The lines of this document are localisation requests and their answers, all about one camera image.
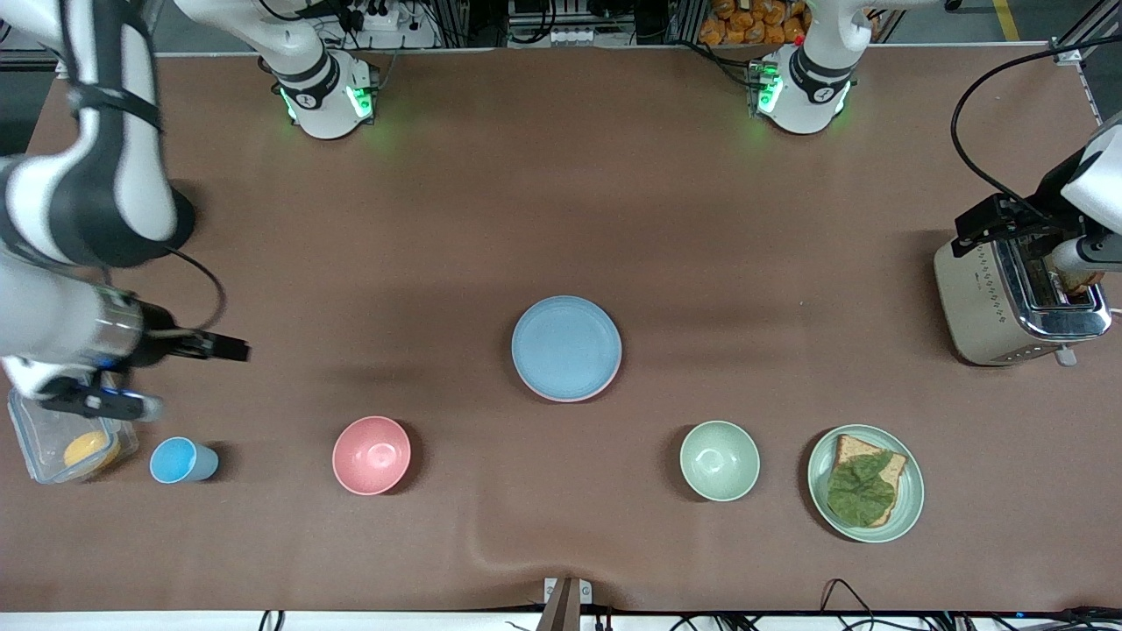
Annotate beige and chrome toaster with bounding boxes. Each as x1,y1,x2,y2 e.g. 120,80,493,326
934,202,1112,367

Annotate green lettuce leaf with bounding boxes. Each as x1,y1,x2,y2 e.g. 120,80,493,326
827,451,897,528

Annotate white power strip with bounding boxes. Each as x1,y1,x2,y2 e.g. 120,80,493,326
337,0,413,32

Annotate bag of orange buns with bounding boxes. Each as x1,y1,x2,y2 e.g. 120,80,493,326
699,0,812,46

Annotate green plate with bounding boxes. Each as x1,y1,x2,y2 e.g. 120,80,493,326
807,424,925,543

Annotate brown toast slice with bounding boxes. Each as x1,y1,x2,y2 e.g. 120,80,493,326
1056,267,1107,296

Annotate yellow lemon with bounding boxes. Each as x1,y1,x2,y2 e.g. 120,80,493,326
63,429,121,470

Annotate bread slice with crust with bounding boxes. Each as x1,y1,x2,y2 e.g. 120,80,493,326
833,434,907,527

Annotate green bowl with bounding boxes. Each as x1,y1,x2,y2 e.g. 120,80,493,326
679,421,761,502

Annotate blue plate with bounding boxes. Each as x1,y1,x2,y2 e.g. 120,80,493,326
511,295,623,402

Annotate pink bowl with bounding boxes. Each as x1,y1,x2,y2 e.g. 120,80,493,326
332,415,412,496

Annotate black looped floor cable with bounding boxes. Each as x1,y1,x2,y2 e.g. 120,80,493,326
820,578,877,619

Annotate blue plastic cup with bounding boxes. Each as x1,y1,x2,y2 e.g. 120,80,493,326
149,436,219,485

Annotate black saucepan with blue handle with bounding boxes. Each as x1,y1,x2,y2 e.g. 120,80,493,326
165,187,197,252

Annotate aluminium frame rail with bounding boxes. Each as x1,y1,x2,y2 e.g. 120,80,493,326
1052,0,1122,181

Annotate metal table edge bracket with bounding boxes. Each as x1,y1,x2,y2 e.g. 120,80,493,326
543,577,593,631

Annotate clear container with blue seal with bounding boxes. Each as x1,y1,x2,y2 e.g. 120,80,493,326
7,386,139,485

